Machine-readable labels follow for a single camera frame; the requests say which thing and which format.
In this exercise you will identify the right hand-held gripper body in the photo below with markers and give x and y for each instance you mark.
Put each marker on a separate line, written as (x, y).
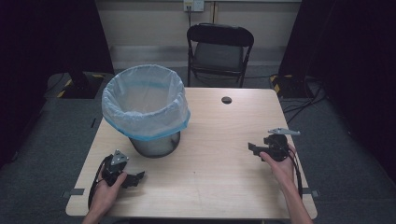
(277, 146)

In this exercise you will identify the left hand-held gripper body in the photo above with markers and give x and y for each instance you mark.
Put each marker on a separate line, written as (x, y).
(112, 168)

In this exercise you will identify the grey metal trash bin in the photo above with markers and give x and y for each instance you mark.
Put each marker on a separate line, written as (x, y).
(155, 146)

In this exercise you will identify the pale blue bin liner bag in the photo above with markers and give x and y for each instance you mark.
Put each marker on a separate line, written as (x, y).
(144, 102)

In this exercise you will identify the person's right hand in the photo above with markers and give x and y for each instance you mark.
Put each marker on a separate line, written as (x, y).
(285, 171)

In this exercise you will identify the person's left hand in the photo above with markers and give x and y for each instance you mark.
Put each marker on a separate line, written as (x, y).
(104, 196)

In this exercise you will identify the black stand base striped tape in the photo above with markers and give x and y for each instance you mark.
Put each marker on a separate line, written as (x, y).
(79, 85)
(288, 85)

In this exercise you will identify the black folding chair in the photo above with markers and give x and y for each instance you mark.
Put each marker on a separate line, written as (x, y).
(218, 56)

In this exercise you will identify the black curtain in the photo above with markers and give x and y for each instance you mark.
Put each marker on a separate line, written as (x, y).
(351, 62)
(46, 62)

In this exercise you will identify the grey table edge bracket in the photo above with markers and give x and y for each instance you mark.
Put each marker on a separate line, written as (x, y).
(73, 192)
(312, 192)

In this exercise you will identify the white wall outlet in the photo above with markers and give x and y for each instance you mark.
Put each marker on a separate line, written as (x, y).
(193, 5)

